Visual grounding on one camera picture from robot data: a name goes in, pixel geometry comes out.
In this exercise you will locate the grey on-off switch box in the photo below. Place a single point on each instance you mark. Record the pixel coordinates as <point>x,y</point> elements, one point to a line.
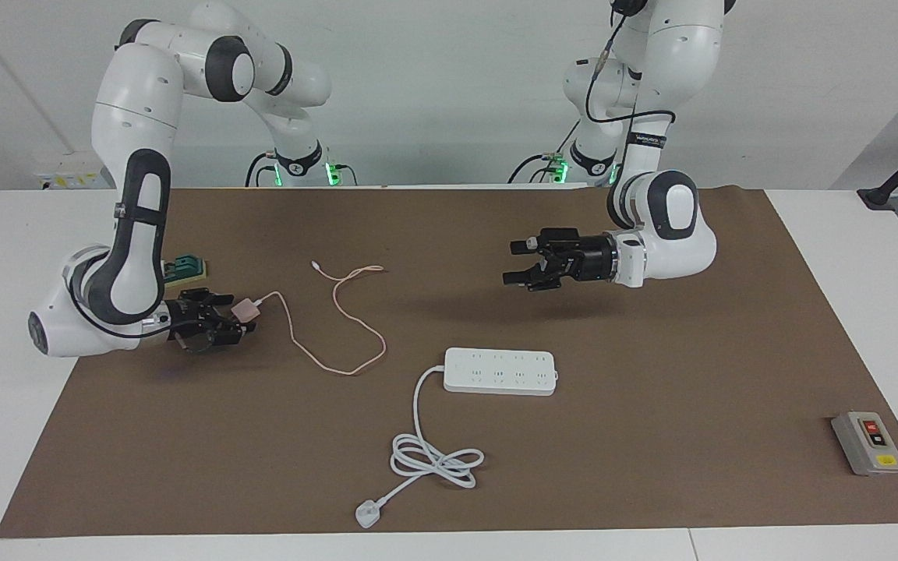
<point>868,444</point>

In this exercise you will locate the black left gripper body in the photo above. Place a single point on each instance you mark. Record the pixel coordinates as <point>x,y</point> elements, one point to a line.
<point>585,261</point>

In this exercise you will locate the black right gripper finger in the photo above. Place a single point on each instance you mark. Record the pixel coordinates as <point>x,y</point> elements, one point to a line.
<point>211,298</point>
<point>232,333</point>

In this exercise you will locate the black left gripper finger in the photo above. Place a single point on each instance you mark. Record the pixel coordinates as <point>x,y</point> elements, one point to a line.
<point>525,247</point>
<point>521,277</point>

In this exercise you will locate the white power strip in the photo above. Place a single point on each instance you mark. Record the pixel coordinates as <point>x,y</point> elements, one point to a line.
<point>500,372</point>

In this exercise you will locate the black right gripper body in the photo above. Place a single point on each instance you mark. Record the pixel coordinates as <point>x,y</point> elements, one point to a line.
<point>192,323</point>

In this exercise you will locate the white wall plug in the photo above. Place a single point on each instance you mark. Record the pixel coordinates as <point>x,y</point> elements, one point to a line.
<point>369,515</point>

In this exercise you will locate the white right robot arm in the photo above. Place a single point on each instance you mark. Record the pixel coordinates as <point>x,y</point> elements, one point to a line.
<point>137,117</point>

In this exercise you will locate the green knife switch block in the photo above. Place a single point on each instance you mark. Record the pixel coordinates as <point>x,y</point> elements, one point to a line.
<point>188,271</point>

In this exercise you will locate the brown table mat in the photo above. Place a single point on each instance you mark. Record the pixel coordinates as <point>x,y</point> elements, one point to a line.
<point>613,452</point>

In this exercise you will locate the pink charger adapter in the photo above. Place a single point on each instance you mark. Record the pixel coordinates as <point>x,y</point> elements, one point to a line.
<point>246,308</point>

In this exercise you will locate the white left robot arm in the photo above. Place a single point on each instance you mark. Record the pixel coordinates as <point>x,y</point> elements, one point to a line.
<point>671,226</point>

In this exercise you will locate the white wall outlet strip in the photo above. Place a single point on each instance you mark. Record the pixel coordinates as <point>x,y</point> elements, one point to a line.
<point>71,181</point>

